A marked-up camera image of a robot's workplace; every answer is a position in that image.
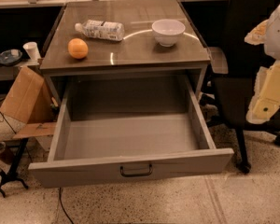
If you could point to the clear plastic water bottle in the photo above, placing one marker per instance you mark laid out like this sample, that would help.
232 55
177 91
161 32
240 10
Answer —
105 30

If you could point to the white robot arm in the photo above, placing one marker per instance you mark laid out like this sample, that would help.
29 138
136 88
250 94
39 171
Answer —
272 38

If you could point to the black metal stand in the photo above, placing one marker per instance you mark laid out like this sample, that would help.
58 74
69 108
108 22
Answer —
13 160

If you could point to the grey drawer cabinet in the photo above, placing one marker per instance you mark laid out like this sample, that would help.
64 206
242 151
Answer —
138 51

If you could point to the open grey top drawer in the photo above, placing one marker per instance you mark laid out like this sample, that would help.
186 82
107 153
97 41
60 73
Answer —
104 124

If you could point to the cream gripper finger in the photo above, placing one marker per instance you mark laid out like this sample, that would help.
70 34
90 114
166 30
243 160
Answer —
257 35

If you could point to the dark blue plate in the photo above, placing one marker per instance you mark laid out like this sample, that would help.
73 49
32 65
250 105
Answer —
10 57

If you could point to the low grey side shelf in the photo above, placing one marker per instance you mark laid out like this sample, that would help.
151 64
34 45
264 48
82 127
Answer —
11 72

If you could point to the brown cardboard box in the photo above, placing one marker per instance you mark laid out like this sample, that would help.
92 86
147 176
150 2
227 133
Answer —
29 101

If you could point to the black drawer handle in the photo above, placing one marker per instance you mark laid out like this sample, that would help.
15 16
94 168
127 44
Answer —
136 171

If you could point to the black office chair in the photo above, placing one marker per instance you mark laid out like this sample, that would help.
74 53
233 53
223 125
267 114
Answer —
234 88

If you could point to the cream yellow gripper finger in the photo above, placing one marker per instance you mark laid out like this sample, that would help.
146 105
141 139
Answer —
266 99

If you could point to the white paper cup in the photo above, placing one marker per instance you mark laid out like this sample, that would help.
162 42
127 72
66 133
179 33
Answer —
32 50

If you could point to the orange fruit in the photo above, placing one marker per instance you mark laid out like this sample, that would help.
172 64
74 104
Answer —
78 48

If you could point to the white ceramic bowl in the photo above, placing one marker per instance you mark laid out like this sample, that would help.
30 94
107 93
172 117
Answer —
167 31

